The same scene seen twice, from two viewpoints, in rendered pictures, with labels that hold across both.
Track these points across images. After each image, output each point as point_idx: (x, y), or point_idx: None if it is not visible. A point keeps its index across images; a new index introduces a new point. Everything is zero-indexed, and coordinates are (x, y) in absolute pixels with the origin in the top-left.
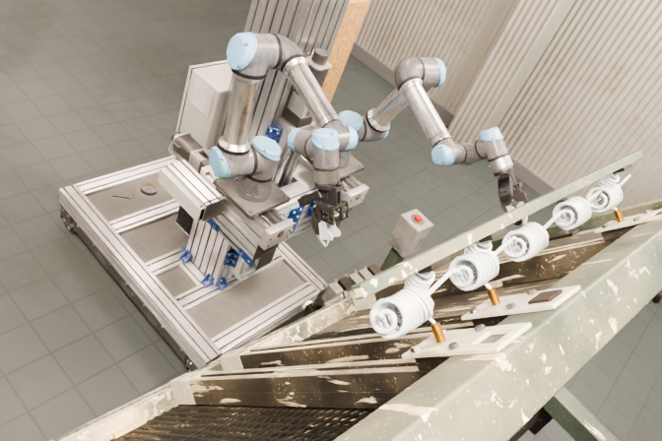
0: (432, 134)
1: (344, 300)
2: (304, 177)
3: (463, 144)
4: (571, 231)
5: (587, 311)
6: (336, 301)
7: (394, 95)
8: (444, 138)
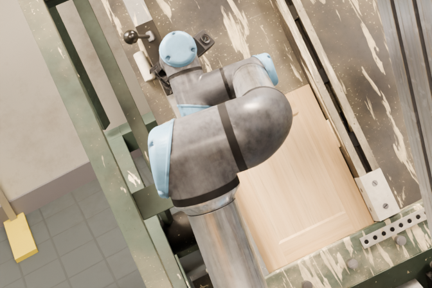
0: (267, 73)
1: (409, 214)
2: None
3: (216, 74)
4: (146, 27)
5: None
6: (413, 248)
7: (249, 237)
8: (253, 63)
